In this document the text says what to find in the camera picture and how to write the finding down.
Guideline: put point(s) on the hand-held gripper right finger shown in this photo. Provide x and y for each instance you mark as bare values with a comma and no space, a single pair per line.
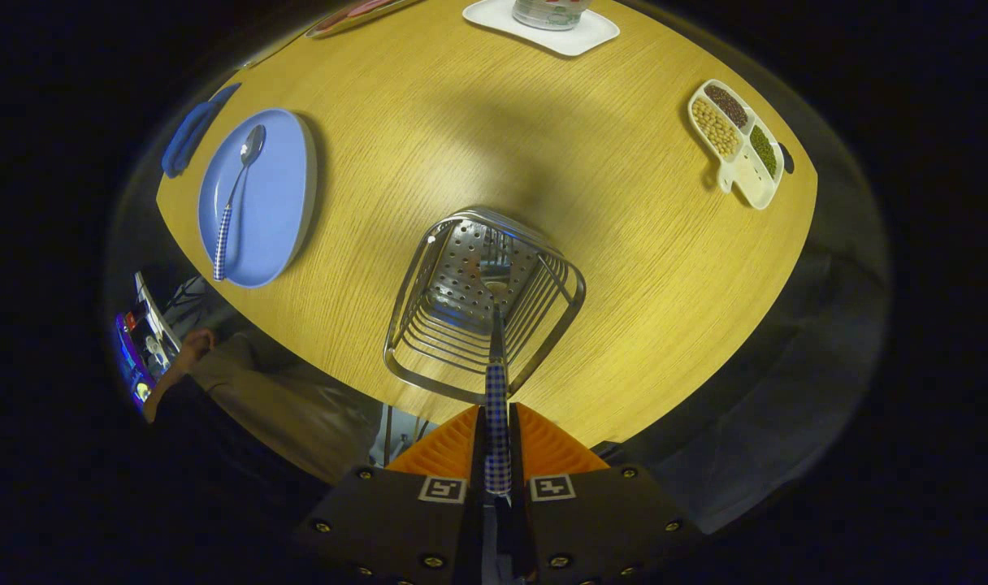
608,528

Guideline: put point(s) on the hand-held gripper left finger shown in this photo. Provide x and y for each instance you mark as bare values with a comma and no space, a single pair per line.
396,528

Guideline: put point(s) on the person's beige trousers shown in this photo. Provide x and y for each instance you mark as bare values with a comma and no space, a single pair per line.
283,398

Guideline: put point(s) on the tablet with lit screen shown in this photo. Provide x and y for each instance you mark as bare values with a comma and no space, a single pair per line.
132,366

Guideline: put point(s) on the white power strip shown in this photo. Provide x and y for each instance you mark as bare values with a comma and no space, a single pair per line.
157,325

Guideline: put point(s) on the blue plate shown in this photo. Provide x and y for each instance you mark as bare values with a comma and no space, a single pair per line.
275,203

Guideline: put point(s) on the white divided bean dish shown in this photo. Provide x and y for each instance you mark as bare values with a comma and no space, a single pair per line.
750,183

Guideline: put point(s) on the black round table cap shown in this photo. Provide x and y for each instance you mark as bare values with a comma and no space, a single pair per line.
788,158

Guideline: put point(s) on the blue folded cloth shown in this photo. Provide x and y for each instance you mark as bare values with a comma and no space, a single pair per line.
184,142

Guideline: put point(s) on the white square coaster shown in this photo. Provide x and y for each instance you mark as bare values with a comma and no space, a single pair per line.
591,36

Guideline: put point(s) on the oval food plate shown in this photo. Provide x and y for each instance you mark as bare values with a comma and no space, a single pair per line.
340,20

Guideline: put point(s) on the white drink bottle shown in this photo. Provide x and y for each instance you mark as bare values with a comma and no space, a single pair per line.
551,15

